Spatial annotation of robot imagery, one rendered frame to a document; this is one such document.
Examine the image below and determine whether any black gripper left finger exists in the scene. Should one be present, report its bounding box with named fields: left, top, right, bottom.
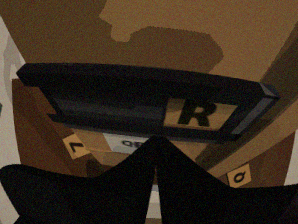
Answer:
left=0, top=136, right=158, bottom=224

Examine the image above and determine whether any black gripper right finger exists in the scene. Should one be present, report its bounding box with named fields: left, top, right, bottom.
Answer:
left=156, top=136, right=298, bottom=224

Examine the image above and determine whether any white paper ticket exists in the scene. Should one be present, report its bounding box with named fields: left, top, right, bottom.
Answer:
left=102, top=132, right=148, bottom=155

